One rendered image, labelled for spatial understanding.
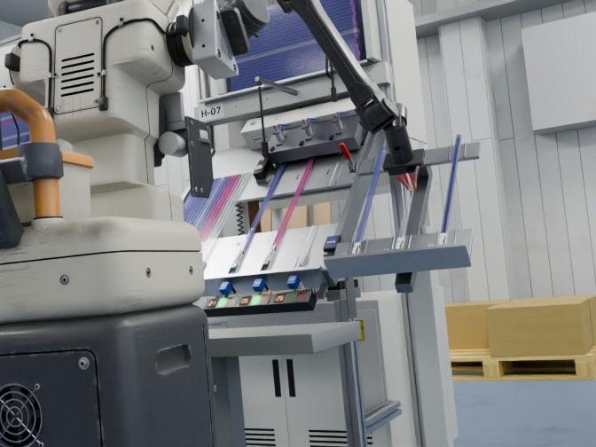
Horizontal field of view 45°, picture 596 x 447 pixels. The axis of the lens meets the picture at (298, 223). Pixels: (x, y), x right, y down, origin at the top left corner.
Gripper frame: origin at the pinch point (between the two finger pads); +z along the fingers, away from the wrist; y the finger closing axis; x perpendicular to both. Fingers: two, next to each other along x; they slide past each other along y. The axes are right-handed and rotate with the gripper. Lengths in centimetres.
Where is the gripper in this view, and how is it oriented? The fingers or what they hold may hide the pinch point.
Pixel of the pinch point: (411, 185)
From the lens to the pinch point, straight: 191.2
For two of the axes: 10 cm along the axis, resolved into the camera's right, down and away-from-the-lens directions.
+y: -9.2, 1.0, 3.9
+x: -2.4, 6.5, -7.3
